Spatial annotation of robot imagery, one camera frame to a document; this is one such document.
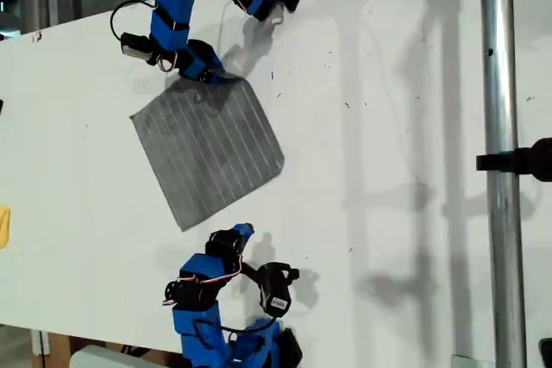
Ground white box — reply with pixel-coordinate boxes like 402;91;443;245
69;344;173;368

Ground grey striped towel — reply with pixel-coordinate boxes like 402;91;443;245
129;77;286;233

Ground black post clamp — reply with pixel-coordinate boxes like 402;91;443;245
475;137;552;183

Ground yellow object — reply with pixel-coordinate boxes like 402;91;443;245
0;205;11;250

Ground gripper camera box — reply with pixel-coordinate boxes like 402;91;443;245
119;32;159;63
256;260;301;318

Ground camera black stalk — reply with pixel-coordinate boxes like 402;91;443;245
146;47;173;68
239;260;264;283

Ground steel post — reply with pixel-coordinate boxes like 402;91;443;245
478;0;528;368

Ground brown wooden board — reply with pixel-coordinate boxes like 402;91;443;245
30;329;72;359

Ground camera black cable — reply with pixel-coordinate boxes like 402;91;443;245
110;0;159;44
193;315;279;335

